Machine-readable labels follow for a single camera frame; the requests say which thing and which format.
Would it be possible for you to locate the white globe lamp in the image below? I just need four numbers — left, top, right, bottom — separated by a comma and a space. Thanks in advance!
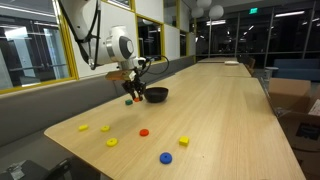
195, 0, 213, 9
191, 6, 205, 19
208, 4, 225, 20

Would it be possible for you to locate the black looped gripper cable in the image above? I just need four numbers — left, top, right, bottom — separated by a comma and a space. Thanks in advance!
138, 54, 170, 76

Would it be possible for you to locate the linear ceiling light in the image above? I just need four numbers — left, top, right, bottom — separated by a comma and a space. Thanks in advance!
205, 19, 227, 26
274, 10, 306, 18

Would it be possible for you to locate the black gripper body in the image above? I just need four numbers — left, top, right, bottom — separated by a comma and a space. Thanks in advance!
122, 79, 144, 89

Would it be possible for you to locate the black bowl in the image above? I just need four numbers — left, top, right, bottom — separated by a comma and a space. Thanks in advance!
142, 86, 170, 103

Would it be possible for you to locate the white stool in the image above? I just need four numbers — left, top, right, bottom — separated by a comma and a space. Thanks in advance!
264, 66, 279, 79

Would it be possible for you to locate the black equipment case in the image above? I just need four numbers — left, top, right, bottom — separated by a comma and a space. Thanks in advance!
0, 156, 101, 180

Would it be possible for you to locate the cardboard box with label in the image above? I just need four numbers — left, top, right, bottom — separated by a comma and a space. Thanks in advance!
274, 96, 320, 180

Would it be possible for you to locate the yellow cube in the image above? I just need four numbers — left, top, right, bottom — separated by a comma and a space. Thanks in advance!
178, 135, 190, 147

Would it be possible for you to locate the blue disc with hole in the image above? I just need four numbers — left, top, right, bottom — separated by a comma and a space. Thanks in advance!
159, 151, 173, 165

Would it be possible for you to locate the light wooden table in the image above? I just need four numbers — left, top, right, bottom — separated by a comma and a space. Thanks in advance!
197, 56, 239, 64
176, 62, 253, 79

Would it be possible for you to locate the yellow framed glass window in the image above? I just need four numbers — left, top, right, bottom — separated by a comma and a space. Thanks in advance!
0, 0, 80, 95

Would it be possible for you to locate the grey upholstered bench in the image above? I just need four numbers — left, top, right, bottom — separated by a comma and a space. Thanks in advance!
0, 55, 196, 180

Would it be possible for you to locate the dark wooden chair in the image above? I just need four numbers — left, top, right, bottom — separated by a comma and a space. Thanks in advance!
241, 54, 257, 75

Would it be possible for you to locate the long black robot cable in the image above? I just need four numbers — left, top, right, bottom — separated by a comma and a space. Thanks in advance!
58, 0, 103, 71

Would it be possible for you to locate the blue sofa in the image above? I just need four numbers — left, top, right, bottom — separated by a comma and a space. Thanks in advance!
273, 58, 320, 82

